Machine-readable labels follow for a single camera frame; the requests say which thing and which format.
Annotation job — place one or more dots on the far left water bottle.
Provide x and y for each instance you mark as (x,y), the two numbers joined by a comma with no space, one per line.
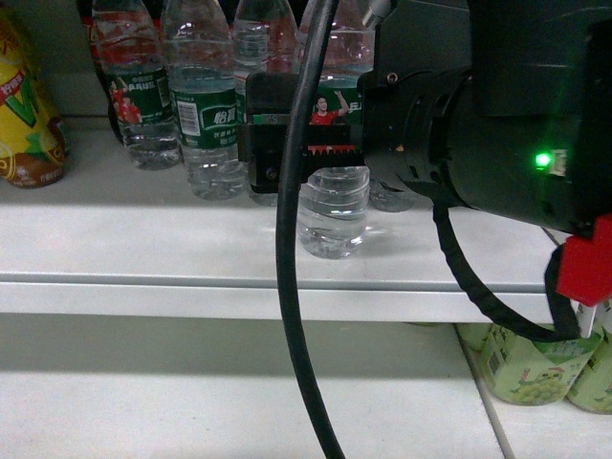
(131,59)

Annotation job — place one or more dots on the barcode label water bottle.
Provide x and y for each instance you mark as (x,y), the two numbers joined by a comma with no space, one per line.
(199,64)

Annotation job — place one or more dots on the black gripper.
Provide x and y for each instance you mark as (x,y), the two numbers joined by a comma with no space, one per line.
(413,129)

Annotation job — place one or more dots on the lower white shelf board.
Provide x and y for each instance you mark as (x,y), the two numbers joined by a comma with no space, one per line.
(127,387)

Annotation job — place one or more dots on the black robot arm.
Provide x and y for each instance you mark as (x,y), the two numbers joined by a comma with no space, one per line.
(505,109)

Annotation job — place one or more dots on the clear water bottle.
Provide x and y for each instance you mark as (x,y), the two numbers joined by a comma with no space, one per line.
(331,218)

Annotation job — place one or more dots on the middle rear water bottle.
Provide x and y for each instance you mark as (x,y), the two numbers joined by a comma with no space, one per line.
(264,40)

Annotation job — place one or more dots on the red plastic connector block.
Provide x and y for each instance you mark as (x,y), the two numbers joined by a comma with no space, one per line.
(585,266)

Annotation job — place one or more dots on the green grape drink bottle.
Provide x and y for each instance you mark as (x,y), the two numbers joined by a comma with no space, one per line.
(525,372)

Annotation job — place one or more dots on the yellow lemon tea bottle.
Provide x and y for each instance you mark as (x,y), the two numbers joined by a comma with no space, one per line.
(33,146)

